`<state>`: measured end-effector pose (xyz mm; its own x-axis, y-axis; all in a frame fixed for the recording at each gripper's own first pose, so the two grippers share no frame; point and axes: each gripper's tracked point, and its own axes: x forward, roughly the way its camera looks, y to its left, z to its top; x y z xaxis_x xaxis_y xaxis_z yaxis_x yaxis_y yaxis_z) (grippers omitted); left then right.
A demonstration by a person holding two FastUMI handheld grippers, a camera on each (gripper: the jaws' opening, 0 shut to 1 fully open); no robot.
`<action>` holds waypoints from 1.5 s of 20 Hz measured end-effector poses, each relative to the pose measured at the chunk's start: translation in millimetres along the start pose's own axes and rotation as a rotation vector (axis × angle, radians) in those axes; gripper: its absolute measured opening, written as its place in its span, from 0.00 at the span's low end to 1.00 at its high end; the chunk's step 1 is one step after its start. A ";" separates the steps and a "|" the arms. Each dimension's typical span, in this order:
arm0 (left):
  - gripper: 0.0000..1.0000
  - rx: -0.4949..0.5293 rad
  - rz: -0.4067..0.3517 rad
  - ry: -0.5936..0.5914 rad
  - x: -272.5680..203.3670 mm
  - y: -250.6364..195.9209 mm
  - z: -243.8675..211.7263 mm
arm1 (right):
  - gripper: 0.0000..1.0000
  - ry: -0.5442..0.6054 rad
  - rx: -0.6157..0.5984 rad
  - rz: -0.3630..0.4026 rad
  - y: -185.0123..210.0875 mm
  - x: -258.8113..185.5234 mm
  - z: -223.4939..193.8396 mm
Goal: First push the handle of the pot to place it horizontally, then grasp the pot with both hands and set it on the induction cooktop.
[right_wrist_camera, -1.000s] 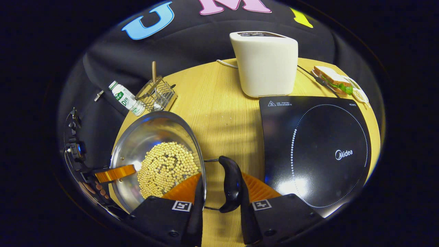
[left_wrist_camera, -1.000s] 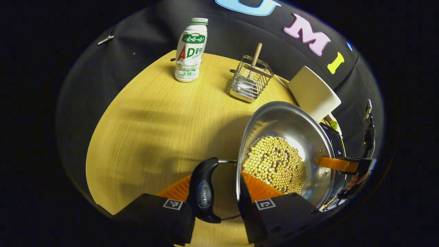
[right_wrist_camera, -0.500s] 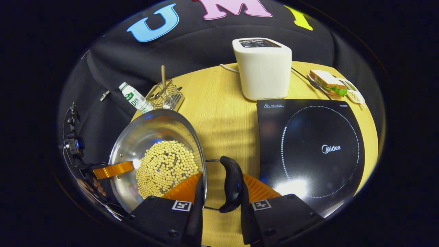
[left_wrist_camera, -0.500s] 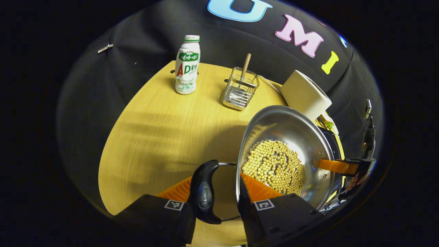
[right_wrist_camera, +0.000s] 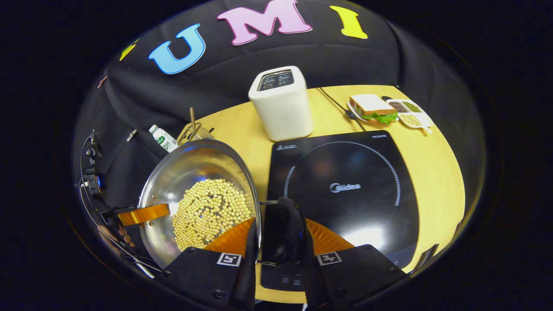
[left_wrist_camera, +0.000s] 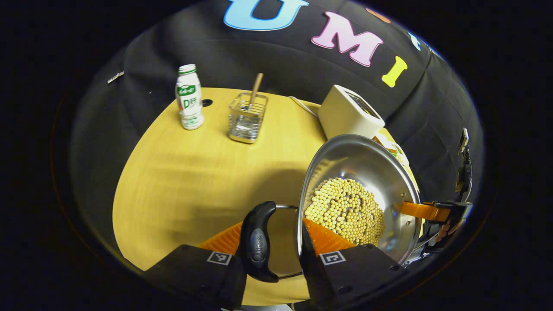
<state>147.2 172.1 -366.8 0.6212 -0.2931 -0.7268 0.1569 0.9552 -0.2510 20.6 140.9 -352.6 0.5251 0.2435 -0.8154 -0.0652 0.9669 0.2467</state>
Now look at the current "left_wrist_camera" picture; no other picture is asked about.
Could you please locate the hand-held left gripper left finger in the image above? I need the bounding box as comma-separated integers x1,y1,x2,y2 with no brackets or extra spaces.
144,221,248,310

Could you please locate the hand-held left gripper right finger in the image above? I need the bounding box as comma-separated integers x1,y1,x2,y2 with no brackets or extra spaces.
300,218,403,310

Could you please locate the stainless steel pot black handle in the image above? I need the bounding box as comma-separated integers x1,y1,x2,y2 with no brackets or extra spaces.
239,133,423,284

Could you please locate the pile of soybeans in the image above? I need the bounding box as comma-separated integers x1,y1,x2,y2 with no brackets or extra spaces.
304,178,385,246

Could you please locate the plate with sandwich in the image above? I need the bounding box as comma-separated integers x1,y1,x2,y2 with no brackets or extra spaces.
373,133,409,167

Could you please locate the white toaster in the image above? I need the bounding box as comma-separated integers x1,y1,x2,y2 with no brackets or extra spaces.
317,84,386,141

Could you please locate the white green-label drink bottle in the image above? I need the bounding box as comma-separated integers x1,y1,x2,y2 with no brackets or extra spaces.
175,64,205,131

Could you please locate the wooden stick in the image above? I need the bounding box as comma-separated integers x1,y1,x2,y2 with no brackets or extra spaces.
247,73,264,111

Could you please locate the black backdrop cloth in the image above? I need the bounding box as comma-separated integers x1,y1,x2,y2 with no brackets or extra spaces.
71,0,484,277

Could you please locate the metal wire basket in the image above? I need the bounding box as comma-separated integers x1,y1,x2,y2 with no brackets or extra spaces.
228,92,269,144

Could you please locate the white power cable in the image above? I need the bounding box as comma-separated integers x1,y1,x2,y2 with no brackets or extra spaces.
288,95,320,118

